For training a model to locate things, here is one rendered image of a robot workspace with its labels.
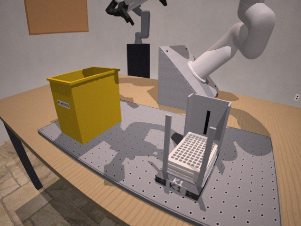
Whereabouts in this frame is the yellow plastics bin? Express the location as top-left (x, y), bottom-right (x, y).
top-left (47, 66), bottom-right (122, 145)

